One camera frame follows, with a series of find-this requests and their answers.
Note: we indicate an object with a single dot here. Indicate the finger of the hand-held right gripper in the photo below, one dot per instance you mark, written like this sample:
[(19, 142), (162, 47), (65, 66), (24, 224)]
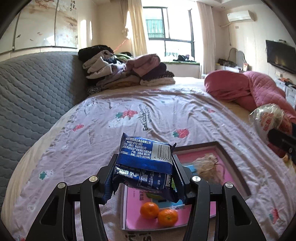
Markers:
[(281, 140)]

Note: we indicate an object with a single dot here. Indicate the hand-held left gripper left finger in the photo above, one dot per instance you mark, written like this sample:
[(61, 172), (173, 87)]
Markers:
[(101, 176)]

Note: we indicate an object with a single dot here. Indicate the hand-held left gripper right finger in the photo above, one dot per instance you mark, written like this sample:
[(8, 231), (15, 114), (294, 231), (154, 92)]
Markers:
[(183, 178)]

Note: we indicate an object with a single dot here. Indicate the red white egg snack packet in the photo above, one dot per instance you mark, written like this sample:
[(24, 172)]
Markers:
[(266, 122)]

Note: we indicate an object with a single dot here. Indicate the mandarin orange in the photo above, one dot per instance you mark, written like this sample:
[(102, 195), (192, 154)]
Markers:
[(149, 210), (168, 217)]

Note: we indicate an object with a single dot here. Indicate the blue snack packet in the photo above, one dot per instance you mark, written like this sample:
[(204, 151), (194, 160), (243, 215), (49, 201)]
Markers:
[(143, 160)]

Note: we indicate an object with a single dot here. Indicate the shallow grey cardboard box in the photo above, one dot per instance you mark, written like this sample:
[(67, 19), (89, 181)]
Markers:
[(233, 166)]

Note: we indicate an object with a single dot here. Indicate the pink book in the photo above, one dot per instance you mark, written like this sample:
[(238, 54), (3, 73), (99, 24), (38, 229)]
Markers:
[(134, 208)]

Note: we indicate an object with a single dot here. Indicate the white drawer cabinet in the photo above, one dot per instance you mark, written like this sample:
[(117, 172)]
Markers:
[(288, 91)]

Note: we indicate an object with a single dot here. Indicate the pink quilt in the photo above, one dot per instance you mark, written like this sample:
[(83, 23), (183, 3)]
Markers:
[(231, 85)]

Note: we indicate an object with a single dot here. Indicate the black television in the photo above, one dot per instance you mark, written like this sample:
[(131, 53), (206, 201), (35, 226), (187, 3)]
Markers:
[(279, 55)]

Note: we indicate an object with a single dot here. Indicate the cluttered dressing table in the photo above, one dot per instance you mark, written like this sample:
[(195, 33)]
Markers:
[(227, 64)]

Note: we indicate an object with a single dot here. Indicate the white framed vanity mirror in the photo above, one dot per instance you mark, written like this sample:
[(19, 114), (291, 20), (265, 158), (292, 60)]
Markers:
[(238, 56)]

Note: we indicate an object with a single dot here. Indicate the grey quilted headboard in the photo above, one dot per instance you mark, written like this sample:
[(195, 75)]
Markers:
[(34, 92)]

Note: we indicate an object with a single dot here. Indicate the pile of folded clothes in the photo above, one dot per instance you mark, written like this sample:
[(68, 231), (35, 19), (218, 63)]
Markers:
[(124, 69)]

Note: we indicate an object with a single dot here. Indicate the green window seat mat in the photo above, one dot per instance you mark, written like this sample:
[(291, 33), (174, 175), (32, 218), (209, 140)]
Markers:
[(185, 63)]

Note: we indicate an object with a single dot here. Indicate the dark clothes heap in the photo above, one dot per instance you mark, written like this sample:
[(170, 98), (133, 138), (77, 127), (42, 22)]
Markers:
[(183, 58)]

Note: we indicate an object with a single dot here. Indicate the beige curtain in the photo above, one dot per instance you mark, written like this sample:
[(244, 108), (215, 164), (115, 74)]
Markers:
[(136, 25), (207, 39)]

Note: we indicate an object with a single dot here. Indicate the white air conditioner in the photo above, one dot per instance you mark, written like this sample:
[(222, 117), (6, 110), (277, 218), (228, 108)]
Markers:
[(241, 16)]

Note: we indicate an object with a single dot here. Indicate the window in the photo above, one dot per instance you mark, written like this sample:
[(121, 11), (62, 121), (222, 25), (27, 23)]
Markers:
[(175, 27)]

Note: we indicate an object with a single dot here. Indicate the floral wall poster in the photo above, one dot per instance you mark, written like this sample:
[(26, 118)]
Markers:
[(41, 23)]

